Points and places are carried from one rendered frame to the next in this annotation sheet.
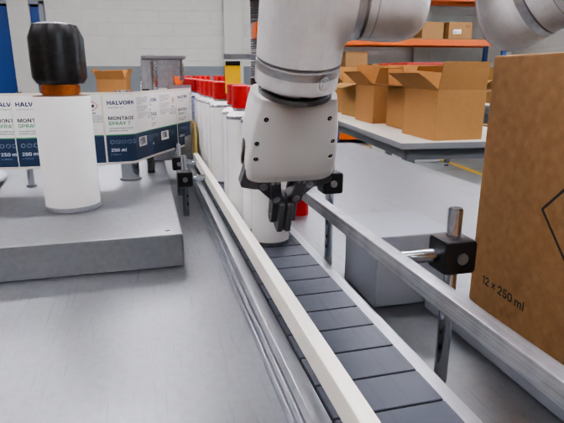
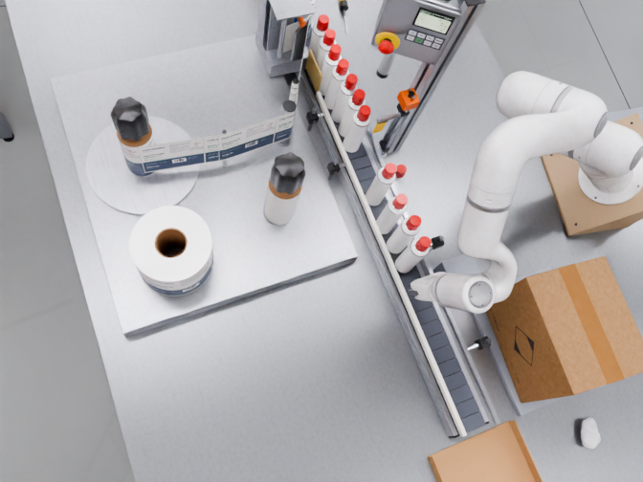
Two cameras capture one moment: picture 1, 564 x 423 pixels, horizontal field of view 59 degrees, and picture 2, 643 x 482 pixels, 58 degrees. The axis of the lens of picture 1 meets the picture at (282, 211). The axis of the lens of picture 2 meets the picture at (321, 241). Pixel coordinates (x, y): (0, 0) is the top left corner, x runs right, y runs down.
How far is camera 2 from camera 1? 1.45 m
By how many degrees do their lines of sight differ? 56
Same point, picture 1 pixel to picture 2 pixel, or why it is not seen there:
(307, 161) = not seen: hidden behind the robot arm
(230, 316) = (389, 312)
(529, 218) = (511, 321)
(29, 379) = (336, 361)
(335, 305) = (437, 331)
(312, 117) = not seen: hidden behind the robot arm
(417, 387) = (461, 379)
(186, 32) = not seen: outside the picture
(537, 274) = (506, 332)
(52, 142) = (282, 209)
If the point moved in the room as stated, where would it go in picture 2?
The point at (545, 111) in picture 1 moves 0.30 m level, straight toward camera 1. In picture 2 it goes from (529, 314) to (500, 429)
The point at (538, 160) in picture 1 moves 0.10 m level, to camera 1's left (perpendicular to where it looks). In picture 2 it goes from (521, 317) to (485, 320)
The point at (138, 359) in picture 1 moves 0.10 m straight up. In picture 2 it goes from (366, 346) to (375, 339)
